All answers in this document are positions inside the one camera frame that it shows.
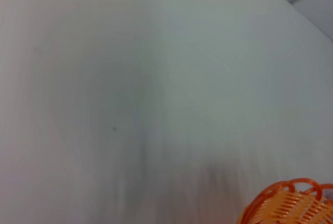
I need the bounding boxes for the orange woven plastic basket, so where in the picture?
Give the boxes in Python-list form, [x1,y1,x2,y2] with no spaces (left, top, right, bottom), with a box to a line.
[236,178,333,224]

